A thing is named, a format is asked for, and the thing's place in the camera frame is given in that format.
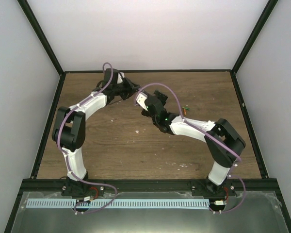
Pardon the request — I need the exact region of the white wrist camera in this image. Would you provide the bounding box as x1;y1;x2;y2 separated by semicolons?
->
117;72;125;84
136;92;148;111

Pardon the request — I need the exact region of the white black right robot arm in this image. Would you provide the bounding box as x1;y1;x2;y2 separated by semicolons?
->
136;91;246;196

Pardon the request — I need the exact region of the light blue slotted cable duct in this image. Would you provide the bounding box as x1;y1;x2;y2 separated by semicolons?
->
25;199;210;209

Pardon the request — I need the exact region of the black remote control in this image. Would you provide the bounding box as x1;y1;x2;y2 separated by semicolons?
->
136;88;155;99

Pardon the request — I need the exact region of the black aluminium front rail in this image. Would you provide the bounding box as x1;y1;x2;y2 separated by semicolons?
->
19;178;281;196

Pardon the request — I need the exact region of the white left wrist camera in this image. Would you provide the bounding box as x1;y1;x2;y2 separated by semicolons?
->
117;72;125;84

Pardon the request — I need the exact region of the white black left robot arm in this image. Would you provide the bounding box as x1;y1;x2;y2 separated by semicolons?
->
52;68;140;196

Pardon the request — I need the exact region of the clear plastic front sheet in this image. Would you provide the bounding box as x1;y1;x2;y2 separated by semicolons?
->
11;191;289;233

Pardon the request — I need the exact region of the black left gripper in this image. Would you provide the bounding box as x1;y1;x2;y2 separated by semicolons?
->
112;78;139;100

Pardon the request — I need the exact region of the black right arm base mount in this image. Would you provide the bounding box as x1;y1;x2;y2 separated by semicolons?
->
191;179;236;197

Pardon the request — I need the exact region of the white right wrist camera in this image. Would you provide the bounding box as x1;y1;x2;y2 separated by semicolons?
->
136;92;148;111

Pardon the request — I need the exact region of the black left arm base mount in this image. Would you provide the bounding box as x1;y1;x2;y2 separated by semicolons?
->
62;177;104;197

